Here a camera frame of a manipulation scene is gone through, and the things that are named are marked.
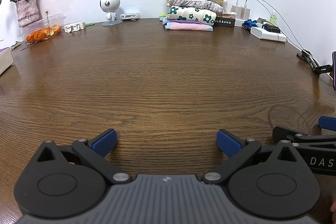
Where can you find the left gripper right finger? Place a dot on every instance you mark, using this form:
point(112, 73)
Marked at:
point(240, 153)

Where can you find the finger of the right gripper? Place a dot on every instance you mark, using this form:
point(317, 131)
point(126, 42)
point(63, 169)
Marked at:
point(285, 135)
point(327, 123)

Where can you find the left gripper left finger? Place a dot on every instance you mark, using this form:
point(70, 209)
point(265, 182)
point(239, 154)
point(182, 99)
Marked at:
point(92, 153)

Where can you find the pink blue purple-trimmed garment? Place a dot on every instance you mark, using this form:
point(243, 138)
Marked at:
point(186, 25)

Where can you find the cream green-flower garment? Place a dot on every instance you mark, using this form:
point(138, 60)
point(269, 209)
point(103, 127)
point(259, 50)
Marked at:
point(193, 14)

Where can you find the pink floral ruffled garment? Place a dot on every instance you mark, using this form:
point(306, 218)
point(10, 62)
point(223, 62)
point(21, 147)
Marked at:
point(201, 4)

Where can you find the person right hand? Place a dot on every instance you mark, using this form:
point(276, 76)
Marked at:
point(333, 210)

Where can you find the black phone stand clamp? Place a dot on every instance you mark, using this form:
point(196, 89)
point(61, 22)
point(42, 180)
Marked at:
point(313, 63)

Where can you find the white power strip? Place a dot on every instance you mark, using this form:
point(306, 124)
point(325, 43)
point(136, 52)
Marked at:
point(263, 34)

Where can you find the blue toy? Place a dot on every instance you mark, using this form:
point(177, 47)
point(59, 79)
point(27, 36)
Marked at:
point(248, 24)

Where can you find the white charger plug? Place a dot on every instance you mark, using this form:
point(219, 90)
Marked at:
point(242, 12)

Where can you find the dark tissue box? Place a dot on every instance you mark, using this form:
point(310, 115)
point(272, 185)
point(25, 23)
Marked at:
point(225, 20)

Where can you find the purple tissue box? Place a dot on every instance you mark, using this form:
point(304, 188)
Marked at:
point(6, 57)

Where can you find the clear box of orange peels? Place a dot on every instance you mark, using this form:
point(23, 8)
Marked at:
point(43, 29)

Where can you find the white small device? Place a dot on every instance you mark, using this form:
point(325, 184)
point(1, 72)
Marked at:
point(130, 16)

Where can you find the white round robot figurine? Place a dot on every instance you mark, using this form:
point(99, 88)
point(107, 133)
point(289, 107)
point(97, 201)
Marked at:
point(110, 8)

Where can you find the black wireless charger phone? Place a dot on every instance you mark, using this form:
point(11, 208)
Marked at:
point(334, 69)

